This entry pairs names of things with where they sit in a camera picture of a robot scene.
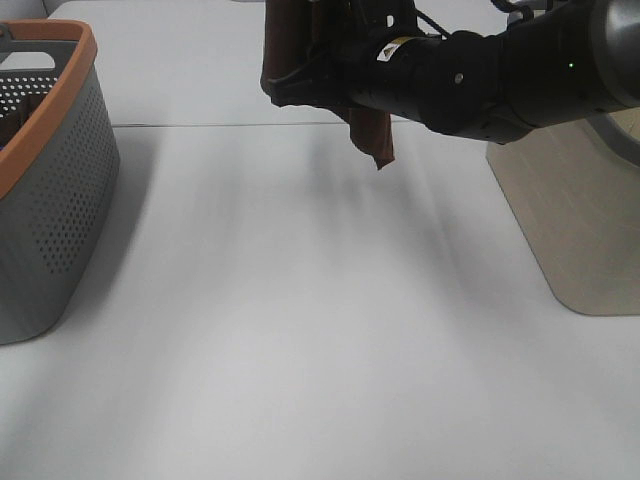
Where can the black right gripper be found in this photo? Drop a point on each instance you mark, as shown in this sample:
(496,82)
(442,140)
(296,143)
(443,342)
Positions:
(388,58)

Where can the brown towel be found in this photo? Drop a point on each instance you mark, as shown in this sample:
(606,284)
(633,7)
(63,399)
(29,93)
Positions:
(292,30)

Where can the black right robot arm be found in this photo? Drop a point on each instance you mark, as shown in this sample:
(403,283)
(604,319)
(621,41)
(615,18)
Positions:
(574,60)

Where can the grey perforated basket orange rim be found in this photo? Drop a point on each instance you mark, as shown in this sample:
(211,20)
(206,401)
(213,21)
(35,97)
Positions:
(59,168)

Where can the beige basket grey rim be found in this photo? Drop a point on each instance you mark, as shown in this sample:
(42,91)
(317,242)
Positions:
(574,191)

